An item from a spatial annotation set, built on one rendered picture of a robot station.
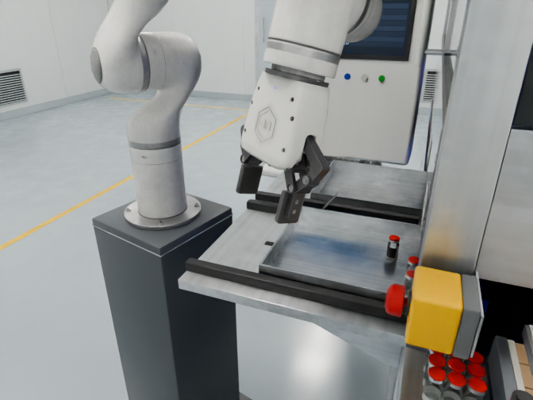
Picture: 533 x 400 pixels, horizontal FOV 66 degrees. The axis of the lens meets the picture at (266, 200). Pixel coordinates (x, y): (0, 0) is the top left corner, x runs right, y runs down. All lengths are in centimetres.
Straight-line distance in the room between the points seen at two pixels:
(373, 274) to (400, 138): 85
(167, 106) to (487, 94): 66
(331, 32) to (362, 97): 111
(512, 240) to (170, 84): 71
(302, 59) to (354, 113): 113
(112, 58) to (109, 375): 133
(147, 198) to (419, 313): 68
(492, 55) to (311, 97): 19
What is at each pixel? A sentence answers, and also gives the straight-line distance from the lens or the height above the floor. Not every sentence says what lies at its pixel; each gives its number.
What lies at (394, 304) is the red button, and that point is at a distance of 54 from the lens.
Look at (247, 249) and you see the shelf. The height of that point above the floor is 88.
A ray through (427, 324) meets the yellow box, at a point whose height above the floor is 100.
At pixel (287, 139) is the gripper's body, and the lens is 45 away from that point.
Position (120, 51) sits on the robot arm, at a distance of 88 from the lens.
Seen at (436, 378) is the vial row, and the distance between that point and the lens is 57.
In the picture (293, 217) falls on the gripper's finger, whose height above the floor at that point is 111.
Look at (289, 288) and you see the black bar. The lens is 72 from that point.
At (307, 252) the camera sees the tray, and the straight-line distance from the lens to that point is 84.
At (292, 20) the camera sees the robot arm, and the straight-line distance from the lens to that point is 46.
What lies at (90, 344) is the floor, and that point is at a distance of 205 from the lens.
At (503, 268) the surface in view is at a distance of 59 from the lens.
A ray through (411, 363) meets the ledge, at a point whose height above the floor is 88.
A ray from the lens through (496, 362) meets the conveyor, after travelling 63.
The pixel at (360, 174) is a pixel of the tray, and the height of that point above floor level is 88.
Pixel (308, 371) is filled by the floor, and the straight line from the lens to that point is 181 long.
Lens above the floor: 133
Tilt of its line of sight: 25 degrees down
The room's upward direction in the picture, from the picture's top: straight up
